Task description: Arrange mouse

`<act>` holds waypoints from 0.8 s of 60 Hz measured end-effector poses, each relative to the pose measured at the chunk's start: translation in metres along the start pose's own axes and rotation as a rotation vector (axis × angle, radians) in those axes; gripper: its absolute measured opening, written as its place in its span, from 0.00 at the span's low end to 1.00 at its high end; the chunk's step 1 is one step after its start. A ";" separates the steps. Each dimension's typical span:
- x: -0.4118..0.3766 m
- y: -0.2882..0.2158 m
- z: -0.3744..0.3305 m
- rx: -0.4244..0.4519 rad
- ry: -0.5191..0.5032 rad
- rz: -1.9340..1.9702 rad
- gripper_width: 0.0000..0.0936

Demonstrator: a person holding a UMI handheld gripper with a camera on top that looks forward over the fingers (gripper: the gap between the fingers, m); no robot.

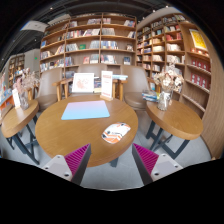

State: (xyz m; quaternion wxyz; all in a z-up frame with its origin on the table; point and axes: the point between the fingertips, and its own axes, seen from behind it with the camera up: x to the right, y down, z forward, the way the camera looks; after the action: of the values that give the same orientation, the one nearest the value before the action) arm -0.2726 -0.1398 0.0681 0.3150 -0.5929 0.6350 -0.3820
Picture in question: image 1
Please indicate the white red sign, wooden base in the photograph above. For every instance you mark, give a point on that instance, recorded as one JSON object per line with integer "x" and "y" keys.
{"x": 106, "y": 83}

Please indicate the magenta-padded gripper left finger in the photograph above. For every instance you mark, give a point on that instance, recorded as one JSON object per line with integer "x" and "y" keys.
{"x": 75, "y": 158}

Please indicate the white orange patterned computer mouse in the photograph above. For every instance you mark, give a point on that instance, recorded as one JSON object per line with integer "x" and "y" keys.
{"x": 116, "y": 132}

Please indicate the blue pink gradient mouse pad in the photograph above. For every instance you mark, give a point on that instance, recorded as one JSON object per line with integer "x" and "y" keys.
{"x": 86, "y": 110}

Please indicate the brown armchair with wooden arms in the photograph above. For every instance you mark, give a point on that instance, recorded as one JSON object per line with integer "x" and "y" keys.
{"x": 91, "y": 68}
{"x": 48, "y": 86}
{"x": 135, "y": 85}

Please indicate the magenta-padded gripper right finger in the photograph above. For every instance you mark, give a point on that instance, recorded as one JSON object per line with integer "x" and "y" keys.
{"x": 148, "y": 158}

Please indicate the curved wooden bookshelf unit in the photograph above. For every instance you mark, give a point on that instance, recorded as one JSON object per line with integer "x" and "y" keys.
{"x": 200, "y": 73}

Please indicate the stack of colourful books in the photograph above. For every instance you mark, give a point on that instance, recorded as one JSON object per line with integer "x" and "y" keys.
{"x": 150, "y": 96}

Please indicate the glass vase with dried flowers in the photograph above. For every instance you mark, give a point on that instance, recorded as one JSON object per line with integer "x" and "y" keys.
{"x": 165, "y": 90}
{"x": 25, "y": 95}

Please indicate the round wooden side table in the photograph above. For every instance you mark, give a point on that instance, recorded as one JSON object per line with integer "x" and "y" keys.
{"x": 176, "y": 121}
{"x": 18, "y": 118}

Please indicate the white framed picture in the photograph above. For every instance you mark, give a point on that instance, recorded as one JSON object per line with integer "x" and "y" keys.
{"x": 83, "y": 82}

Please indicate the small distant bookshelf unit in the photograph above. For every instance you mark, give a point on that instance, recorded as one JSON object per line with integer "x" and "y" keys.
{"x": 16, "y": 68}

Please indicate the wide wooden bookshelf unit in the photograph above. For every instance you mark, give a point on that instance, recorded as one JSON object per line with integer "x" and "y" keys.
{"x": 90, "y": 40}

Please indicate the stack of blue books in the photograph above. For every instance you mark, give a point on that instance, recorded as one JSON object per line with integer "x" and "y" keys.
{"x": 120, "y": 77}

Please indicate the white ceiling air vent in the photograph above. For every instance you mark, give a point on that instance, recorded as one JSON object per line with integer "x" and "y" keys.
{"x": 35, "y": 26}

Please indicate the dark standing book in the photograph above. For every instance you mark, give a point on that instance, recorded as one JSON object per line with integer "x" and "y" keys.
{"x": 97, "y": 85}

